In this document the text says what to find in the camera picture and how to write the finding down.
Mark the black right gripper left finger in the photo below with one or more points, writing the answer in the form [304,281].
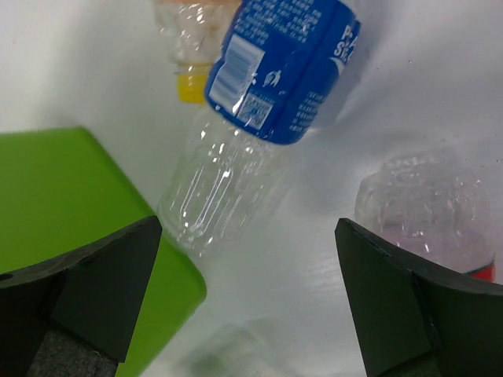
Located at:
[75,314]

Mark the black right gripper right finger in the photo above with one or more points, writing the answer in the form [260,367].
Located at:
[413,317]

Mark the red label bottle red cap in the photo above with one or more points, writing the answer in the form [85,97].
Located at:
[431,205]

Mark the blue label bottle white cap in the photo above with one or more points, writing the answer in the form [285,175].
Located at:
[279,61]

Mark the green plastic bin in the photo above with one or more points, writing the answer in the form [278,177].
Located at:
[61,190]

